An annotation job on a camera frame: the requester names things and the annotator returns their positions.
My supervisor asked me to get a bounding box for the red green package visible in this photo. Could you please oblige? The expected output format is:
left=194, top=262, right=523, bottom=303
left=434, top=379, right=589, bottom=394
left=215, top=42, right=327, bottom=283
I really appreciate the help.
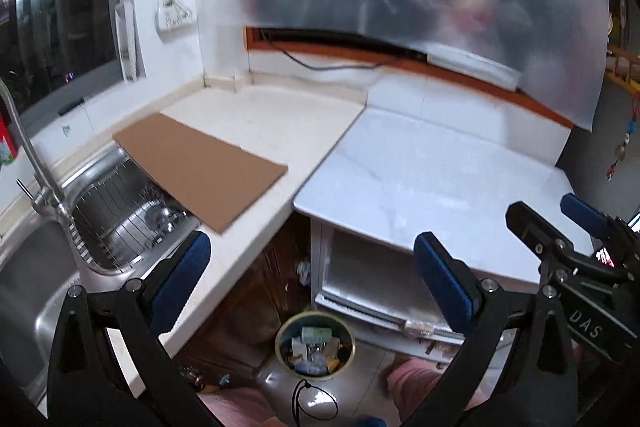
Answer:
left=0, top=113, right=21, bottom=168

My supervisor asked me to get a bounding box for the white plastic strip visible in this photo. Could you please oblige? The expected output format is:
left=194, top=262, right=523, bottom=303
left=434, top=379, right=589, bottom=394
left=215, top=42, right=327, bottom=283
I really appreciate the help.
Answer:
left=425, top=43, right=522, bottom=91

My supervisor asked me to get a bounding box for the brown wooden cabinet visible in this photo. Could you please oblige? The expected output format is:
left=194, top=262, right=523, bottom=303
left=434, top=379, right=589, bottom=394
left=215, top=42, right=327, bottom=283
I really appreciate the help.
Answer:
left=199, top=212, right=314, bottom=374

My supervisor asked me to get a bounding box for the black cord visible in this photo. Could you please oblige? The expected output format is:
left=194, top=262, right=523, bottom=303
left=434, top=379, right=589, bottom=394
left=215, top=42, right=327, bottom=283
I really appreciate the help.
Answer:
left=291, top=378, right=339, bottom=427

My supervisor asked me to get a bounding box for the wire dish rack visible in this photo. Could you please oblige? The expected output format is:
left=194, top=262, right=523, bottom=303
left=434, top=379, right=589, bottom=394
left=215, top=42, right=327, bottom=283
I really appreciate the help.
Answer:
left=71, top=156, right=197, bottom=271

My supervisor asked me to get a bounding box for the brown cardboard sheet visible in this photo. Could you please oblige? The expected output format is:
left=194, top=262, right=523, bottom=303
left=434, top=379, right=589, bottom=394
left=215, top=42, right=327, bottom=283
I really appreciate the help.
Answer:
left=112, top=113, right=290, bottom=237

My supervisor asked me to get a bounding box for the stainless steel sink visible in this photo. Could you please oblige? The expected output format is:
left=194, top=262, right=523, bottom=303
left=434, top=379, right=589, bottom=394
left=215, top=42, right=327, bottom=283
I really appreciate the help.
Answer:
left=0, top=141, right=202, bottom=408

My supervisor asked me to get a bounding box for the pile of discarded packets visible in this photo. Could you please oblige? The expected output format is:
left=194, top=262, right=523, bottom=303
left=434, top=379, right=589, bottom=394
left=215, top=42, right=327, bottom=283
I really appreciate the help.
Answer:
left=287, top=326, right=344, bottom=376

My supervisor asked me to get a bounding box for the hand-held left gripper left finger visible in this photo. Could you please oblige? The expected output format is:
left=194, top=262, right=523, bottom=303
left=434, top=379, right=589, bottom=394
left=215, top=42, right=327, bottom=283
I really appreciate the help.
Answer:
left=47, top=229, right=216, bottom=427

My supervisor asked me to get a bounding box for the hanging ornament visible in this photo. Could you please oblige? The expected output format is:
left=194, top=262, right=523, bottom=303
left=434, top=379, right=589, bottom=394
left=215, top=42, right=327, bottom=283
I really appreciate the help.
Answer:
left=606, top=92, right=640, bottom=184

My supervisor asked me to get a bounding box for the orange wooden rack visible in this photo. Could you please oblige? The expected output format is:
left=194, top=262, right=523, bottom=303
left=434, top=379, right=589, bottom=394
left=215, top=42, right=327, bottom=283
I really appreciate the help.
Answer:
left=602, top=46, right=640, bottom=94

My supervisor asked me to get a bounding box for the dark window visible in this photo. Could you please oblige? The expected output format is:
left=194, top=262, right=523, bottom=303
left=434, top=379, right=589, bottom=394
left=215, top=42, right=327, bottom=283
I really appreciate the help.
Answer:
left=0, top=0, right=134, bottom=128

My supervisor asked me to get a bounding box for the black wall cable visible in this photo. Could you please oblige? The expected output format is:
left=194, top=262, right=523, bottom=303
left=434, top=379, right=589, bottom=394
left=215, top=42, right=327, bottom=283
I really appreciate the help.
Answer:
left=256, top=27, right=407, bottom=71

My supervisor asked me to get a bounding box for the white cabinet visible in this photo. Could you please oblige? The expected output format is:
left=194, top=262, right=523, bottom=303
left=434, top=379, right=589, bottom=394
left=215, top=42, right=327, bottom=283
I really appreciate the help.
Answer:
left=310, top=216, right=522, bottom=364

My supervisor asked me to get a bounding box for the person's left leg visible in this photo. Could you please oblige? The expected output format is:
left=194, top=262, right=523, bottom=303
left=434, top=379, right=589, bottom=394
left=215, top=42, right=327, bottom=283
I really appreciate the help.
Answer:
left=199, top=389, right=281, bottom=427

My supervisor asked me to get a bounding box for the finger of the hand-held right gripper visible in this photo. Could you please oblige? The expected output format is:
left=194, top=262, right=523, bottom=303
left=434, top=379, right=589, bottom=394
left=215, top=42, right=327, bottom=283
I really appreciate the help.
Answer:
left=560, top=193, right=640, bottom=254
left=506, top=201, right=597, bottom=277

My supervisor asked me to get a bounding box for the steel faucet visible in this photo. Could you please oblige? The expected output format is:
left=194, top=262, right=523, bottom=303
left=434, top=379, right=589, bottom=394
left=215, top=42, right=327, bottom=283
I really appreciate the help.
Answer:
left=0, top=78, right=72, bottom=229

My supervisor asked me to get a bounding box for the white wall socket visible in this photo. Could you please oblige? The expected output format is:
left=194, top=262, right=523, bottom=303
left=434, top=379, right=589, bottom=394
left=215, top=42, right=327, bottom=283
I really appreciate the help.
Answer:
left=155, top=0, right=196, bottom=33

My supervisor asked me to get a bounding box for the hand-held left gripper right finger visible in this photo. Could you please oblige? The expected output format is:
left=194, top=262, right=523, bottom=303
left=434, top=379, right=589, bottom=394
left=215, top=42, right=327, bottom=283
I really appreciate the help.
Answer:
left=400, top=231, right=581, bottom=427

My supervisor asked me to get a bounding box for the round black waste bin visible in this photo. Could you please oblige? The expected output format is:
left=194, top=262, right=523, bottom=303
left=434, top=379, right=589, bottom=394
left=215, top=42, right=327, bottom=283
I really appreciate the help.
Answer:
left=274, top=310, right=356, bottom=382

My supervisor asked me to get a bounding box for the person's leg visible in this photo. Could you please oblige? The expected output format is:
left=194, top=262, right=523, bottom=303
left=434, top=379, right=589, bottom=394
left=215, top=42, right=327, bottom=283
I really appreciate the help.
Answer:
left=387, top=356, right=483, bottom=427
left=199, top=389, right=281, bottom=427

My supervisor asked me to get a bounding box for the person's right leg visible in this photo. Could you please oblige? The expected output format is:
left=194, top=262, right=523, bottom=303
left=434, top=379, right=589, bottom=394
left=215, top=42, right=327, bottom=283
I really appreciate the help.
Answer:
left=387, top=356, right=483, bottom=427

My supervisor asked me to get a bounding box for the brown wooden frame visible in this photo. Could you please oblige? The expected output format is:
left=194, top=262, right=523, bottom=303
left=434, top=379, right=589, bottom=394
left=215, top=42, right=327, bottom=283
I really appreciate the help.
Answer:
left=244, top=26, right=577, bottom=131

